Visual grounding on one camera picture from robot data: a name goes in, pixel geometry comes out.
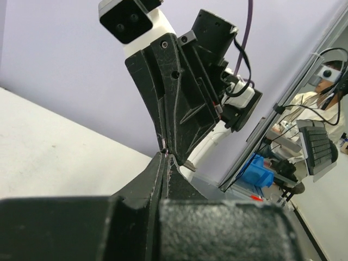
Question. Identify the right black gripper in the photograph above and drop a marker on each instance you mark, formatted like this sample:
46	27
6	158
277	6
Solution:
180	81

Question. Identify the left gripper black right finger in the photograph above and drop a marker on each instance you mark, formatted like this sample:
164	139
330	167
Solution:
226	230

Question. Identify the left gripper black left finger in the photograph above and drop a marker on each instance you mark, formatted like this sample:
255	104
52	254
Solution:
122	226

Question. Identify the silver split keyring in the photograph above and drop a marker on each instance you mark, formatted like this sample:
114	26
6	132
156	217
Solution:
164	149

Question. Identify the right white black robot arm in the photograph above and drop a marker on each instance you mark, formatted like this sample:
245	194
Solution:
238	100

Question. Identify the red plastic block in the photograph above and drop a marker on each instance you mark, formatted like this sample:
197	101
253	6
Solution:
257	198

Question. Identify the blue plastic storage bin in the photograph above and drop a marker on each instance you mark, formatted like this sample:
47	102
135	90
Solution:
256	174

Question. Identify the person with headset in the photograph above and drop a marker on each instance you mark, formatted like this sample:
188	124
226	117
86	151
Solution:
315	100

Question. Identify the black computer keyboard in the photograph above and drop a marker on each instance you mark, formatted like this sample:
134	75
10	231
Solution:
319	152

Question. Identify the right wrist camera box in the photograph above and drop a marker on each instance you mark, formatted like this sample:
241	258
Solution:
134	23

